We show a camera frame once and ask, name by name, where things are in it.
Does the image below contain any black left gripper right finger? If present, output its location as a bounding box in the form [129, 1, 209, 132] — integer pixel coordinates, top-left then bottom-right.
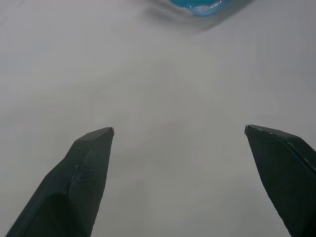
[244, 124, 316, 237]

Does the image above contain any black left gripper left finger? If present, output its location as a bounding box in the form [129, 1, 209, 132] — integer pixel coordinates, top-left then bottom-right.
[5, 126, 115, 237]

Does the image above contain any clear blue-trimmed zipper pouch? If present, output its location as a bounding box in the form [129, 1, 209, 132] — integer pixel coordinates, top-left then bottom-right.
[165, 0, 229, 17]

